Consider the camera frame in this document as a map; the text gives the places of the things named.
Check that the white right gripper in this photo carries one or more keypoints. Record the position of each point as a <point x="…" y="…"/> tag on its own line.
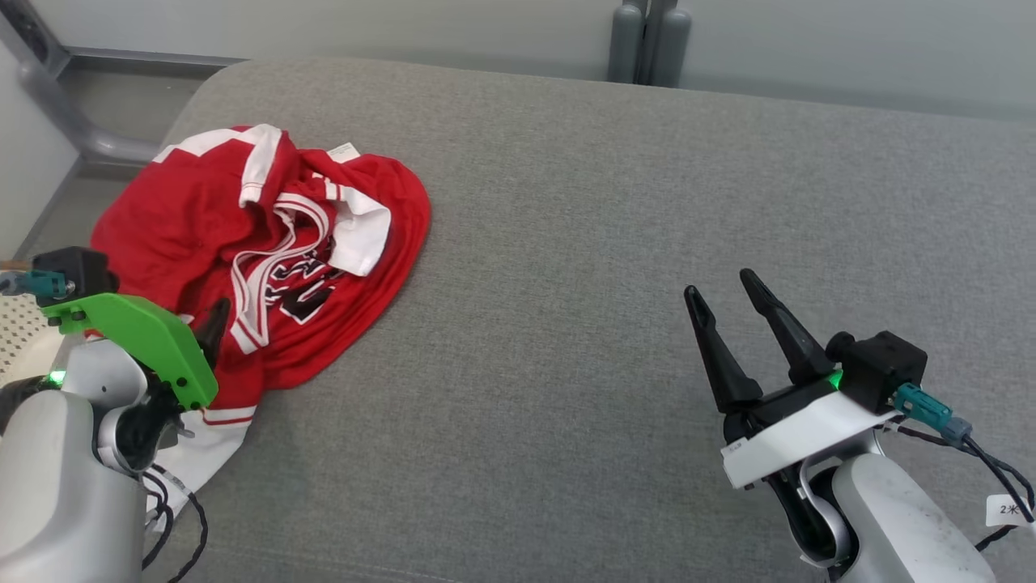
<point x="801" y="437"/>

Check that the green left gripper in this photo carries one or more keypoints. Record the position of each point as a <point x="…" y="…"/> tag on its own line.
<point x="146" y="328"/>

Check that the red shorts white trim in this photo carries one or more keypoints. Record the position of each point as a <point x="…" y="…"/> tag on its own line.
<point x="162" y="219"/>

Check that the red Bulls 23 jersey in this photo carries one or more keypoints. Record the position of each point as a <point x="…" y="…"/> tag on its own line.
<point x="380" y="243"/>

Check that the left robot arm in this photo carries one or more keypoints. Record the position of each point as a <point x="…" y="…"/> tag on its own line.
<point x="48" y="486"/>

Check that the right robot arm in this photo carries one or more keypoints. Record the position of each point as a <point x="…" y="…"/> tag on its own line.
<point x="890" y="526"/>

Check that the white perforated basket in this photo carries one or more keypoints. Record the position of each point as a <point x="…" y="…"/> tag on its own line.
<point x="20" y="344"/>

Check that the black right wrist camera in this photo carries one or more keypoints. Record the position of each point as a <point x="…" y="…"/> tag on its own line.
<point x="882" y="368"/>

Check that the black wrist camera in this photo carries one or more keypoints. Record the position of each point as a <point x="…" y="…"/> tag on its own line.
<point x="77" y="275"/>
<point x="882" y="368"/>

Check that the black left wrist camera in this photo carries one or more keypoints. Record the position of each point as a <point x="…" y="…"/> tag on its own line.
<point x="77" y="275"/>

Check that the grey metal floor rail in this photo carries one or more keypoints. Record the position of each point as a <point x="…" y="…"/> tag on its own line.
<point x="57" y="97"/>

